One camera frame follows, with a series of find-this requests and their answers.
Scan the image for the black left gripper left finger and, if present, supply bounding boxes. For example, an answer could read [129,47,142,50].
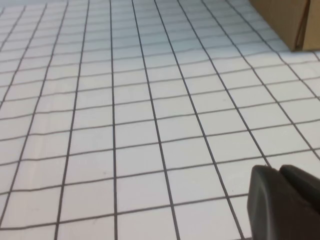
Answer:
[246,164,320,240]

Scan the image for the brown cardboard outer box sleeve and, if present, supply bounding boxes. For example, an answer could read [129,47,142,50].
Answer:
[248,0,311,53]

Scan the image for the white black-grid tablecloth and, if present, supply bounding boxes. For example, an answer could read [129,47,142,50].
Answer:
[0,0,320,240]

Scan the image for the brown cardboard drawer with window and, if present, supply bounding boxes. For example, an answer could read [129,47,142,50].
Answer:
[302,0,320,52]

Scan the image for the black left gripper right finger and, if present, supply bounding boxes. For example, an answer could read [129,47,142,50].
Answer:
[278,164,320,215]

